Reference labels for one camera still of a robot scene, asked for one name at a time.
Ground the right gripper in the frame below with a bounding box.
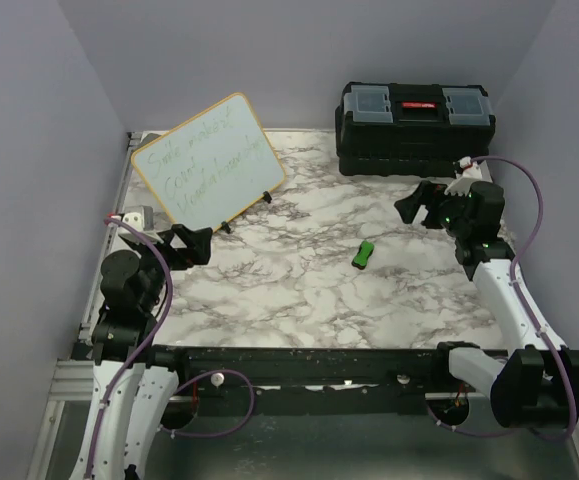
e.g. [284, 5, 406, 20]
[395, 180, 473, 239]

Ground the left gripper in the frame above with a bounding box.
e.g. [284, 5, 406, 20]
[130, 222, 212, 312]

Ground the yellow framed whiteboard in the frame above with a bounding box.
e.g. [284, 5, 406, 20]
[131, 92, 286, 230]

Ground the green whiteboard eraser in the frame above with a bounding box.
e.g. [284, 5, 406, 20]
[351, 241, 375, 270]

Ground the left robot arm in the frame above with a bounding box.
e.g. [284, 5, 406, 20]
[71, 214, 213, 479]

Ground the black plastic toolbox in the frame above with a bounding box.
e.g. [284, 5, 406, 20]
[334, 82, 496, 178]

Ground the grey plastic case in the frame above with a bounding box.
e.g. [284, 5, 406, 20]
[140, 133, 161, 146]

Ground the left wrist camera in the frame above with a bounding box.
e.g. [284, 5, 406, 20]
[107, 205, 157, 240]

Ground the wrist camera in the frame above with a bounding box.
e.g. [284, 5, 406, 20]
[444, 157, 483, 196]
[107, 205, 157, 240]

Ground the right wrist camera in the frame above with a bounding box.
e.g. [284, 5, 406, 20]
[444, 157, 483, 196]

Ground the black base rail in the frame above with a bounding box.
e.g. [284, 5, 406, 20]
[71, 342, 470, 419]

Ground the aluminium frame rail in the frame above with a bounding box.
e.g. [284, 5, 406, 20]
[23, 131, 145, 480]

